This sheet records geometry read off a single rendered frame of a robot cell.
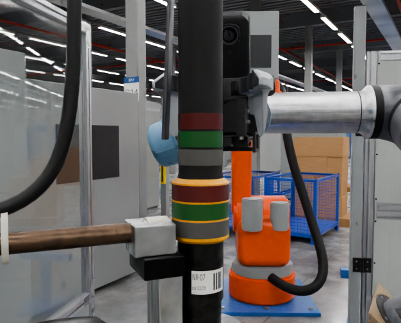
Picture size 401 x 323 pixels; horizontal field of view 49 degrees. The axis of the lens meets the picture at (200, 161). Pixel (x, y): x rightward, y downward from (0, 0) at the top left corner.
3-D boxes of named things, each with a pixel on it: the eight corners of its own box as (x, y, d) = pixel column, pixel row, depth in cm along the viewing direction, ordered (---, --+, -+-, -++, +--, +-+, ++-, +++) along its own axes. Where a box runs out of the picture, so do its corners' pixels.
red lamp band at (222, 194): (184, 204, 30) (184, 186, 30) (163, 196, 34) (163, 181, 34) (239, 200, 32) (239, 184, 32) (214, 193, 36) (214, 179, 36)
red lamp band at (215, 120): (188, 129, 31) (188, 111, 31) (171, 130, 34) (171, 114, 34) (230, 129, 32) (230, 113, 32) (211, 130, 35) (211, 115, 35)
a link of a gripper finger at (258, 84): (291, 135, 39) (260, 136, 48) (291, 66, 38) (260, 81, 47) (257, 135, 38) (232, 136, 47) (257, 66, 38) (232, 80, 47)
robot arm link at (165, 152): (170, 152, 80) (227, 132, 78) (160, 178, 70) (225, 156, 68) (153, 113, 78) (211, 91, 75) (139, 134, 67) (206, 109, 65)
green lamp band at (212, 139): (188, 148, 31) (188, 131, 31) (171, 147, 34) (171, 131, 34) (230, 147, 32) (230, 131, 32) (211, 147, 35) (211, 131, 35)
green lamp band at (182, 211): (184, 223, 30) (184, 206, 30) (163, 213, 34) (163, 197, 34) (239, 218, 32) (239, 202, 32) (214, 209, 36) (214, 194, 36)
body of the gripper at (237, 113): (257, 152, 47) (265, 149, 59) (257, 70, 47) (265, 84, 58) (188, 152, 49) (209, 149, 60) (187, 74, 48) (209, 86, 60)
